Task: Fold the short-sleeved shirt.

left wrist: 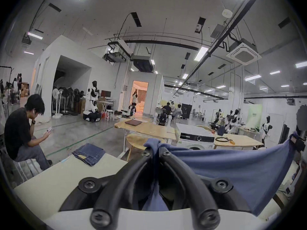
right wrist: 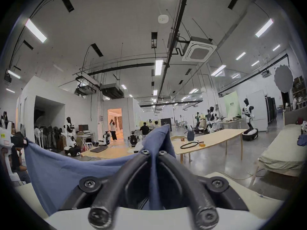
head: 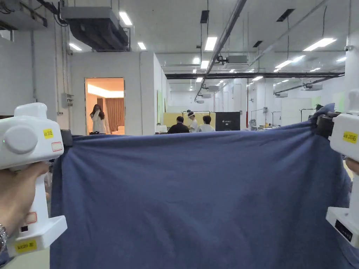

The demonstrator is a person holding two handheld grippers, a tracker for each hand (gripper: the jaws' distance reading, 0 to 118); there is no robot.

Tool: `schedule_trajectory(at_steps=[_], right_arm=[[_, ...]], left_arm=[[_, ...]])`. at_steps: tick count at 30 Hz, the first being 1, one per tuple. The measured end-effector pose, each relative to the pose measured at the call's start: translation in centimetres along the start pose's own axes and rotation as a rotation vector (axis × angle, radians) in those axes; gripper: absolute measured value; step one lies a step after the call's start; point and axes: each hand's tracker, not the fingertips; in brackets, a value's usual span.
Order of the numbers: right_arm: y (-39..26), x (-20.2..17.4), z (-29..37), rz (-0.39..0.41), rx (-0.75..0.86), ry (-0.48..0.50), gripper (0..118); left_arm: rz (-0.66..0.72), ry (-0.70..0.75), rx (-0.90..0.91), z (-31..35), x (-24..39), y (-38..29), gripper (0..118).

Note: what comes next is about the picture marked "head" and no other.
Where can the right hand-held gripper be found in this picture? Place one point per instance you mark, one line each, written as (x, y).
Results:
(346, 140)

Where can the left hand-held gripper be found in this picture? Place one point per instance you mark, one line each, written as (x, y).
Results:
(26, 140)

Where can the dark blue shirt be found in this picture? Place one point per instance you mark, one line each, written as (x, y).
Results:
(196, 196)

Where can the person's right hand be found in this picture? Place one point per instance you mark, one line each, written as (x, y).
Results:
(352, 166)

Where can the person's left hand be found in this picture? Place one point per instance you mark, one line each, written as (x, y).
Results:
(16, 193)

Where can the black display board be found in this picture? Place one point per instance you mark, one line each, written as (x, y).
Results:
(227, 121)

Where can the group of people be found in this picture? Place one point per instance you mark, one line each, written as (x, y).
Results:
(192, 123)

